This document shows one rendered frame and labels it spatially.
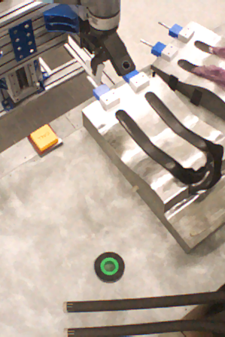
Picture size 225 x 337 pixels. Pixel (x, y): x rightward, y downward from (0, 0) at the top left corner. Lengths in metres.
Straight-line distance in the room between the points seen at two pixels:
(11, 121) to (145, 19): 1.13
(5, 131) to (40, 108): 0.20
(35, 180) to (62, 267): 0.27
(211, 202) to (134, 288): 0.31
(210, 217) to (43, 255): 0.46
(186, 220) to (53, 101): 1.14
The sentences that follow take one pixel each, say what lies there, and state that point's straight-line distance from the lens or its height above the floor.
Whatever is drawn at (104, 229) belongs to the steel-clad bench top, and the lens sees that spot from 1.22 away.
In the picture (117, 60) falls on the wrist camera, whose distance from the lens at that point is 1.05.
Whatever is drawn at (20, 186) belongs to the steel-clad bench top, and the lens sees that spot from 1.28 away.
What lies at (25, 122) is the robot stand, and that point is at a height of 0.21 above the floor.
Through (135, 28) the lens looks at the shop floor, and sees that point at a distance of 2.70.
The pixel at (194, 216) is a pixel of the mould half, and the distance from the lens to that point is 1.19.
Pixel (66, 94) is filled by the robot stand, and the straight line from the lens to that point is 2.14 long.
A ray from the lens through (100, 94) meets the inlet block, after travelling 1.29.
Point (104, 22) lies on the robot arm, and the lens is 1.00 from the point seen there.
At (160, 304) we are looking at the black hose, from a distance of 1.09.
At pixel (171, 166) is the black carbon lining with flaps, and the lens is 1.17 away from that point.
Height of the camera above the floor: 1.96
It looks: 64 degrees down
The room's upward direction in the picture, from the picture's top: 2 degrees clockwise
